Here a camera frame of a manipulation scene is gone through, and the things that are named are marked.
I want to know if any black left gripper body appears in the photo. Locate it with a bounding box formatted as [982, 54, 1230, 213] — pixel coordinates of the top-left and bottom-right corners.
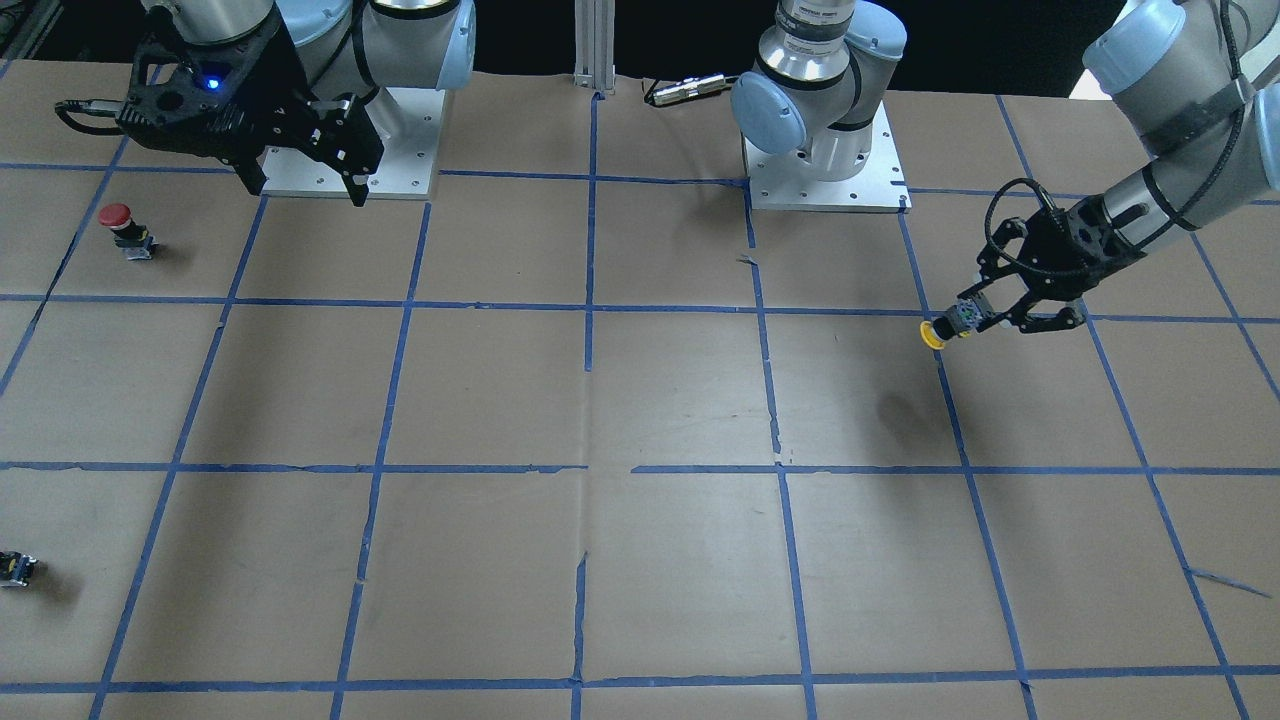
[975, 195, 1146, 301]

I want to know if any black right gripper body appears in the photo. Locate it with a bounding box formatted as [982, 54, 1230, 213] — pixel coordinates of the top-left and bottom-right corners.
[115, 20, 321, 164]

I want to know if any yellow push button switch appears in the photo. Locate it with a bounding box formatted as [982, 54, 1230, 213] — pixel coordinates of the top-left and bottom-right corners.
[919, 293, 998, 351]

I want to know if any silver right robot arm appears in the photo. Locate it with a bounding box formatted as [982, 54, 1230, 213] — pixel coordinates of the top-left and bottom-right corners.
[110, 1, 477, 206]

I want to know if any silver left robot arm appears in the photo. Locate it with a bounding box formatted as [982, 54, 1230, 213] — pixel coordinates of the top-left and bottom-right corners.
[730, 1, 1277, 350]

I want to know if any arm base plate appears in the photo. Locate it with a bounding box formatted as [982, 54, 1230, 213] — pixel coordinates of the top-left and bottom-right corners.
[262, 88, 445, 201]
[742, 102, 913, 213]

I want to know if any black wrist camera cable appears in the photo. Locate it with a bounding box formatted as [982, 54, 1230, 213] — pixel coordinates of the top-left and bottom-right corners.
[984, 178, 1076, 281]

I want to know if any red push button switch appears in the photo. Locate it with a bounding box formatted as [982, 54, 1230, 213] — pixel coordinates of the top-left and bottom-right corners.
[97, 202, 157, 261]

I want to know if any aluminium frame post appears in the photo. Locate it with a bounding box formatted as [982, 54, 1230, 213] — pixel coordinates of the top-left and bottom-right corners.
[573, 0, 616, 95]

